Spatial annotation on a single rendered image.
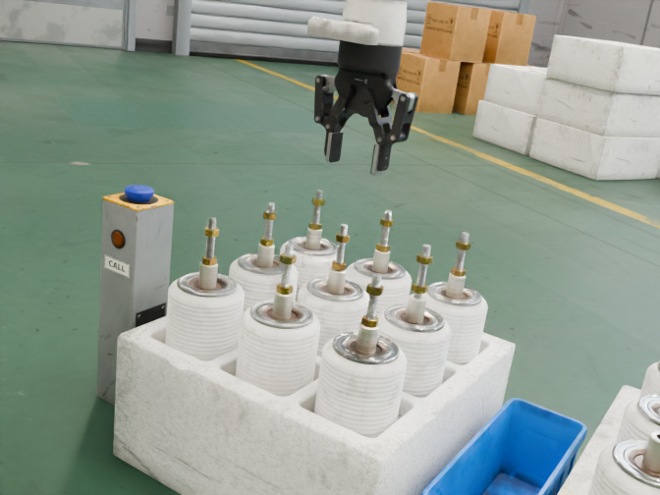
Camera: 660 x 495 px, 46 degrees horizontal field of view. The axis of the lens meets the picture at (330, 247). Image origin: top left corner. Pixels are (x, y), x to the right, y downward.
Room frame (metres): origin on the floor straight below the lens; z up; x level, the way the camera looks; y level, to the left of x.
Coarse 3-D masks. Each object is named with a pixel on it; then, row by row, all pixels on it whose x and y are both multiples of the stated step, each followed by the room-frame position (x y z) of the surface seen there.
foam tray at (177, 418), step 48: (144, 336) 0.88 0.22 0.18; (144, 384) 0.85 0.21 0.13; (192, 384) 0.81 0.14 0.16; (240, 384) 0.79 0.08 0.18; (480, 384) 0.91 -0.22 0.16; (144, 432) 0.85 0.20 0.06; (192, 432) 0.81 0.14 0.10; (240, 432) 0.77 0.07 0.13; (288, 432) 0.74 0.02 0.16; (336, 432) 0.72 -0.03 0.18; (384, 432) 0.73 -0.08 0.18; (432, 432) 0.79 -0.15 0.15; (192, 480) 0.81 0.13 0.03; (240, 480) 0.77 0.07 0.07; (288, 480) 0.73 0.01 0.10; (336, 480) 0.70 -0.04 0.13; (384, 480) 0.69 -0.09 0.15
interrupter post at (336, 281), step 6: (330, 270) 0.94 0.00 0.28; (336, 270) 0.94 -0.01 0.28; (342, 270) 0.94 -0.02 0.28; (330, 276) 0.94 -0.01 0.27; (336, 276) 0.94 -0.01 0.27; (342, 276) 0.94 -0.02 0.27; (330, 282) 0.94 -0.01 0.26; (336, 282) 0.94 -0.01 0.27; (342, 282) 0.94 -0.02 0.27; (330, 288) 0.94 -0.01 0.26; (336, 288) 0.94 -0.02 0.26; (342, 288) 0.94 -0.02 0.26
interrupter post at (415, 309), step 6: (414, 300) 0.88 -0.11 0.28; (420, 300) 0.88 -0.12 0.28; (408, 306) 0.88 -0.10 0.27; (414, 306) 0.87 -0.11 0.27; (420, 306) 0.88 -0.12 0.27; (408, 312) 0.88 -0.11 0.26; (414, 312) 0.87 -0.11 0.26; (420, 312) 0.88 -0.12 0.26; (408, 318) 0.88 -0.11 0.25; (414, 318) 0.87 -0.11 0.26; (420, 318) 0.88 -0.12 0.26
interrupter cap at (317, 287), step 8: (312, 280) 0.96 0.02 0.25; (320, 280) 0.97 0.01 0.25; (312, 288) 0.94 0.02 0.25; (320, 288) 0.94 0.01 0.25; (344, 288) 0.96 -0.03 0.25; (352, 288) 0.96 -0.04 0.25; (360, 288) 0.96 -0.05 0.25; (320, 296) 0.91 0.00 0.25; (328, 296) 0.92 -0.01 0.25; (336, 296) 0.92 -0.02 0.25; (344, 296) 0.92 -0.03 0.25; (352, 296) 0.93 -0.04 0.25; (360, 296) 0.93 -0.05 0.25
